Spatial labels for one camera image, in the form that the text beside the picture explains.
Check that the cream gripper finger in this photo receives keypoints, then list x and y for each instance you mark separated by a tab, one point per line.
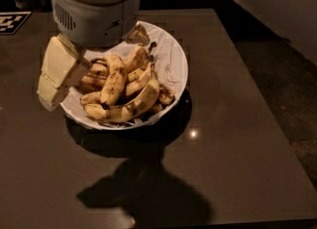
138	36
63	66

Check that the black white fiducial marker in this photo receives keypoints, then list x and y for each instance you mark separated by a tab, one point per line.
10	22

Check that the small right brown banana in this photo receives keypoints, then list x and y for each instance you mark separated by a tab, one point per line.
166	97

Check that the long front curved banana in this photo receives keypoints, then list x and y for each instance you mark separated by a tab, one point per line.
130	110

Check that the short left front banana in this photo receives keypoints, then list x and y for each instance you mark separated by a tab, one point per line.
90	98

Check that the middle right banana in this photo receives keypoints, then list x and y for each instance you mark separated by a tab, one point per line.
138	78

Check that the left upper spotted banana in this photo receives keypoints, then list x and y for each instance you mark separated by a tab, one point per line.
99	67

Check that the central spotted banana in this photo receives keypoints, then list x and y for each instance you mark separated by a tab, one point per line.
115	82

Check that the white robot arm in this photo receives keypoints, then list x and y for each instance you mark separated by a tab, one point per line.
82	25

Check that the top banana with stem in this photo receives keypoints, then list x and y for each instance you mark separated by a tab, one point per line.
135	58

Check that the white bowl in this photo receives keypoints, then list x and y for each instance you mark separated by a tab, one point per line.
175	71

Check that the left lower spotted banana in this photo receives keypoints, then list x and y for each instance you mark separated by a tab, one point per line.
92	82

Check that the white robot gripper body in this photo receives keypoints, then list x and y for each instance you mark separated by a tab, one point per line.
94	23

